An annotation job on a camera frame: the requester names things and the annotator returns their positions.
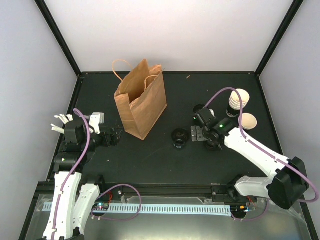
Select black cup with coffee beans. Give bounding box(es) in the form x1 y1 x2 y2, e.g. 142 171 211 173
171 128 190 150

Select brown paper bag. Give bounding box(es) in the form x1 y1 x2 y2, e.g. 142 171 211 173
112 59 167 141

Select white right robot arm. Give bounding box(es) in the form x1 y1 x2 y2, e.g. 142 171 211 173
191 104 310 210

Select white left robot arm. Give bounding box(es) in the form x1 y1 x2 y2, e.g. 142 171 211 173
42 113 121 240

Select stack of black paper cups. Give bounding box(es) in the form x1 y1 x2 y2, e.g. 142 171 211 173
226 88 250 118

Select single black paper cup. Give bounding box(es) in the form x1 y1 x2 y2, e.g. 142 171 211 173
239 113 258 131

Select white wooden stirrers in glass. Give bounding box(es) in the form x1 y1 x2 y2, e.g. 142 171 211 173
50 113 75 133

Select left small circuit board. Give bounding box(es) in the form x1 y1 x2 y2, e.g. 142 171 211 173
92 202 109 211

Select small circuit board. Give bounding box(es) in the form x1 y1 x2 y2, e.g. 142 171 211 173
230 205 257 214
92 202 109 211

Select right small circuit board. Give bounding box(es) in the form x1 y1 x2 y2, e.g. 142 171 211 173
230 205 257 214

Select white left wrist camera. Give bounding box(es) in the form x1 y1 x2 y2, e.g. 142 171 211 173
89 112 105 135

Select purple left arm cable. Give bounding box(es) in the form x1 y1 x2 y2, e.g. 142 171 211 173
51 108 142 240

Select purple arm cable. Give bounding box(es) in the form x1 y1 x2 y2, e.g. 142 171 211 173
51 108 142 240
203 87 320 222

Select white slotted cable duct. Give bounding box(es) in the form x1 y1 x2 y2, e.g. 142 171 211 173
42 201 231 218

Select black front aluminium rail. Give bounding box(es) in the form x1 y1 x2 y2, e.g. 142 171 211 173
34 182 237 201

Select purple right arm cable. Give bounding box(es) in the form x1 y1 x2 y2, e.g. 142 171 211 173
203 87 320 222

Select black frame post right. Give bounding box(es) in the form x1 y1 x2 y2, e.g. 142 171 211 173
254 0 304 77

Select black frame post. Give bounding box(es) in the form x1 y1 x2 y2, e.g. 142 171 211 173
254 0 304 77
34 0 82 77

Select black frame post left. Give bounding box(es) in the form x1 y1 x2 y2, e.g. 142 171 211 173
34 0 82 77

